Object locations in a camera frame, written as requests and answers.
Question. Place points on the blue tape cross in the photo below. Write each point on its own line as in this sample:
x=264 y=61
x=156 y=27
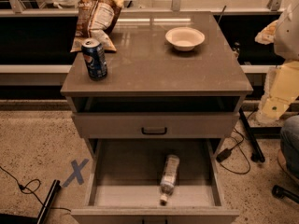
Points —
x=76 y=174

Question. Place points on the open middle drawer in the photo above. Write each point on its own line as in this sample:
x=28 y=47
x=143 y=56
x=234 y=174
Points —
x=124 y=184

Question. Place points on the black drawer handle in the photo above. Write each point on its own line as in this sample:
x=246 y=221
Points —
x=154 y=130

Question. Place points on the black stand leg left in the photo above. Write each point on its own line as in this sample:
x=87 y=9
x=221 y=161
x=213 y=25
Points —
x=43 y=213

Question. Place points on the black power adapter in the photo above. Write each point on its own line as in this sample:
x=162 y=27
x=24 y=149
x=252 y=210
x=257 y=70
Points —
x=224 y=155

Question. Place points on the white bowl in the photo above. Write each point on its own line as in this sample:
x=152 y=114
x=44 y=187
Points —
x=184 y=38

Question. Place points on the clear plastic water bottle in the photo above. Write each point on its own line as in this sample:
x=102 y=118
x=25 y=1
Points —
x=169 y=177

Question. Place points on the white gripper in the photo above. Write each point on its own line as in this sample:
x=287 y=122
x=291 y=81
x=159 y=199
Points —
x=288 y=36

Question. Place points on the blue pepsi can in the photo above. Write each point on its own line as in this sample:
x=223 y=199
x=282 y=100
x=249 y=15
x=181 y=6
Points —
x=94 y=57

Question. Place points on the chips bag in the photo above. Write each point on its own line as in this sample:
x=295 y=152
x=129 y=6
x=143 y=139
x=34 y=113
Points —
x=96 y=19

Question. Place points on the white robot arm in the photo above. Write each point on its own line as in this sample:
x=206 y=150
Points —
x=291 y=13

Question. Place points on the closed top drawer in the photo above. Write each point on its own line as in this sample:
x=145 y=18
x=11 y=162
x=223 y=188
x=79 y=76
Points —
x=179 y=125

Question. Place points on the black chair caster leg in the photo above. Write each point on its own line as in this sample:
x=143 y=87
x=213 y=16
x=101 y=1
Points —
x=280 y=192

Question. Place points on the black tripod leg right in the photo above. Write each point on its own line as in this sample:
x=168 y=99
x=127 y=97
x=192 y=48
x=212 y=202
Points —
x=257 y=154

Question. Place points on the grey drawer cabinet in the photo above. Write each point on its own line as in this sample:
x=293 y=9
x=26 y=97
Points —
x=146 y=74

